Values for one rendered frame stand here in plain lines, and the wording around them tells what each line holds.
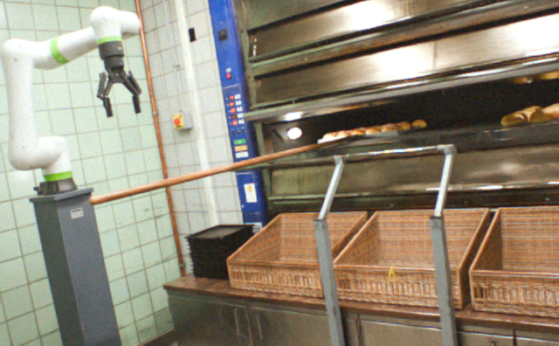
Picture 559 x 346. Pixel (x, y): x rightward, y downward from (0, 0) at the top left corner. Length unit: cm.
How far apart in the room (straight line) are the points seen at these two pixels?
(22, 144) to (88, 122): 108
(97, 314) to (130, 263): 101
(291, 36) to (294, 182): 78
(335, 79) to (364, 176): 51
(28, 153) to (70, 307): 69
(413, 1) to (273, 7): 80
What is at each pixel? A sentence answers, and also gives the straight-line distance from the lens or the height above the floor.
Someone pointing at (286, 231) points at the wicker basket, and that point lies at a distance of 283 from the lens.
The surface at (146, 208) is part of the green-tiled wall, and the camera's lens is 342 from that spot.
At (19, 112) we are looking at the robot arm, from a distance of 221.
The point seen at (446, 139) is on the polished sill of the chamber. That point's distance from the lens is 236.
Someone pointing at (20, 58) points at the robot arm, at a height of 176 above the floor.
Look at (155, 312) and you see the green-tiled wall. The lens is 351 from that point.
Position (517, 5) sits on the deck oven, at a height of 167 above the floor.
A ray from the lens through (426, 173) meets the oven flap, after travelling 242.
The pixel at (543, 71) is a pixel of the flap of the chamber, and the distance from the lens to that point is 210.
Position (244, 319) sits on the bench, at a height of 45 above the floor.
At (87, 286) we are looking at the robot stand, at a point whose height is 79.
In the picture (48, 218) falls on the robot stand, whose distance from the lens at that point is 233.
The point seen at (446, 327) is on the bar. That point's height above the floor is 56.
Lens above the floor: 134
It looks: 4 degrees down
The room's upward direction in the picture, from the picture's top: 9 degrees counter-clockwise
